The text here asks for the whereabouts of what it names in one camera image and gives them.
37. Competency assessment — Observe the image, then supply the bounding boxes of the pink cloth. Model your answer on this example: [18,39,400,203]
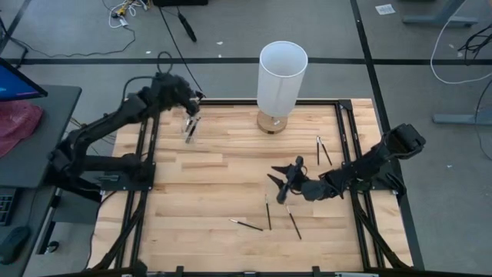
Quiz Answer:
[0,100,44,159]

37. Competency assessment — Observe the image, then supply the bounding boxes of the black computer mouse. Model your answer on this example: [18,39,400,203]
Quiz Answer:
[0,225,32,266]

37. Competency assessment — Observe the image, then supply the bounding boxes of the blue screen monitor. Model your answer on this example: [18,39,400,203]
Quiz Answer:
[0,57,49,103]

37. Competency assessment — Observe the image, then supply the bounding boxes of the clear acrylic container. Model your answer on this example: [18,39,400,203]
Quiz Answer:
[179,108,204,145]

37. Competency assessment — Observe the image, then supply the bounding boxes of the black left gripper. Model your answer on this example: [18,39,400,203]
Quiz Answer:
[165,72,207,117]

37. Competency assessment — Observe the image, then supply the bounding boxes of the white shade wooden base lamp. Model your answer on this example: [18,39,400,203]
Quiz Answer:
[256,40,309,135]

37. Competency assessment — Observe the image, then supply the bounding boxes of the black floor cable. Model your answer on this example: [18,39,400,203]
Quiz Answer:
[11,26,138,58]

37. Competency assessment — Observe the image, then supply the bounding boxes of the white yellow cable bundle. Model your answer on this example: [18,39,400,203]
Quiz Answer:
[100,0,151,30]

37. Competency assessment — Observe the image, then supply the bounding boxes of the grey desk leg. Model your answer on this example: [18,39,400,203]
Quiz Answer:
[401,0,480,28]

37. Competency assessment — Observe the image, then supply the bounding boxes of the black power strip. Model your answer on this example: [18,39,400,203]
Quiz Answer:
[177,12,198,43]

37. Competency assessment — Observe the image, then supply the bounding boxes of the white floor cable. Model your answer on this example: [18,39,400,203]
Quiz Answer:
[429,0,492,85]

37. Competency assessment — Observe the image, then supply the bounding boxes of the black keyboard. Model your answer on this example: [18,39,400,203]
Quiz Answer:
[0,187,18,228]

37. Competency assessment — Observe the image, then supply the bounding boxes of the dark grey desk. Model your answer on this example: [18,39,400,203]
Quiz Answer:
[0,84,83,189]

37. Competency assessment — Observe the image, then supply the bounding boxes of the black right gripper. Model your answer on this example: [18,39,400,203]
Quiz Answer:
[267,155,308,205]

